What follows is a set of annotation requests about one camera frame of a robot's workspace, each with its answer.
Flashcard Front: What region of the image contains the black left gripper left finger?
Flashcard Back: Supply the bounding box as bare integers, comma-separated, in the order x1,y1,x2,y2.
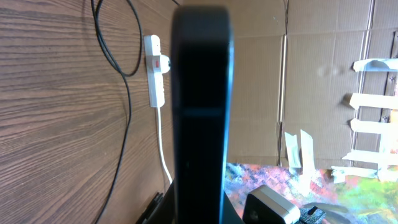
136,182,175,224

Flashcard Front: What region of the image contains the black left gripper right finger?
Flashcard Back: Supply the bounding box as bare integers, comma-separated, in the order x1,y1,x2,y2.
222,193,244,224

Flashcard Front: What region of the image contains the black USB charging cable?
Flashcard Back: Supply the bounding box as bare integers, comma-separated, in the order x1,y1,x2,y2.
90,0,181,224

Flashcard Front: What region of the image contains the blue Galaxy smartphone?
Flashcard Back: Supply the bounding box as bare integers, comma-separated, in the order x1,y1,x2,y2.
170,5,234,223

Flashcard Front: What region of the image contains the white charger plug adapter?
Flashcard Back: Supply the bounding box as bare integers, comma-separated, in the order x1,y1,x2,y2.
159,55,171,73

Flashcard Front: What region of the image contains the white power strip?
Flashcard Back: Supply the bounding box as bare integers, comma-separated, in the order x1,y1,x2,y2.
144,35,165,108

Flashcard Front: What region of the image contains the brown cardboard backdrop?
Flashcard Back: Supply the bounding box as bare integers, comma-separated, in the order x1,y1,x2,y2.
178,0,398,170

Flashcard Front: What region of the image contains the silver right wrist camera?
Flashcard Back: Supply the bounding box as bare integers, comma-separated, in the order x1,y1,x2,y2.
242,185,300,224

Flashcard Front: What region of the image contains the white power strip cord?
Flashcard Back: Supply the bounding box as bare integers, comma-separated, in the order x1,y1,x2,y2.
155,106,174,185

